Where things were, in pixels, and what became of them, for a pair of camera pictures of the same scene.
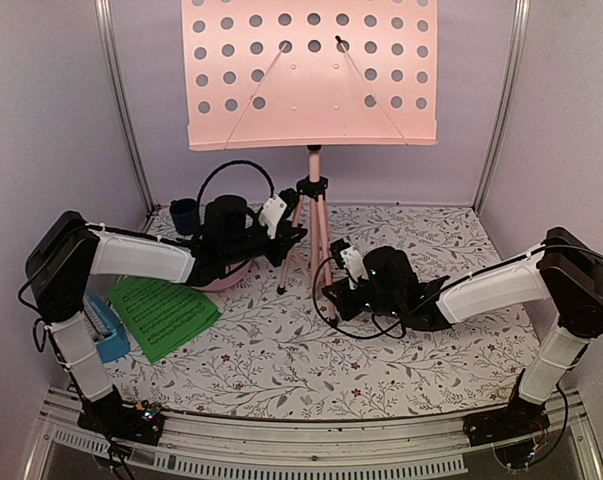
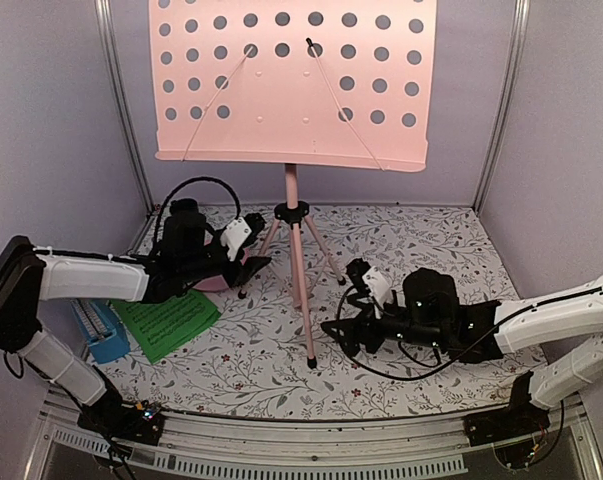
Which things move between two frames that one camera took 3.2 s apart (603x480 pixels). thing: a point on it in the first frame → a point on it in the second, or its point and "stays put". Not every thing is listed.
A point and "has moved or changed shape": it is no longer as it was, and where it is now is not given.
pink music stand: [307, 74] has moved or changed shape
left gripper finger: [277, 255] → [242, 280]
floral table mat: [279, 352] stays put
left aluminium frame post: [105, 21] stays put
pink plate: [230, 279] stays put
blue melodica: [111, 339] stays put
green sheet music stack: [163, 315] stays put
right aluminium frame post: [521, 29] stays put
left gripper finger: [288, 237] → [250, 266]
